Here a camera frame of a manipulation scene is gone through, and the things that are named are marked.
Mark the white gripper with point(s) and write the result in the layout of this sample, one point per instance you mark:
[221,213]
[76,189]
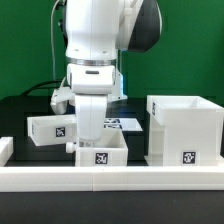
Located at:
[91,86]

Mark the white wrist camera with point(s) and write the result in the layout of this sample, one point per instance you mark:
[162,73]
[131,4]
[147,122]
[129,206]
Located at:
[62,98]

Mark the white drawer cabinet box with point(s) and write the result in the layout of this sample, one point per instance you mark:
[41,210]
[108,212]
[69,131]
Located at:
[184,131]

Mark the fiducial marker sheet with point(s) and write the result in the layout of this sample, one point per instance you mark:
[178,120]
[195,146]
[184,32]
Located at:
[125,124]

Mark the white drawer with knob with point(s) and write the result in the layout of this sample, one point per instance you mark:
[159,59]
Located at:
[110,150]

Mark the white L-shaped barrier fence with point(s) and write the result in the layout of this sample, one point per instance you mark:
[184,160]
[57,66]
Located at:
[43,179]

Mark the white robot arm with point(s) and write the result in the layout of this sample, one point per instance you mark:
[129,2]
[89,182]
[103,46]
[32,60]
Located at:
[96,30]

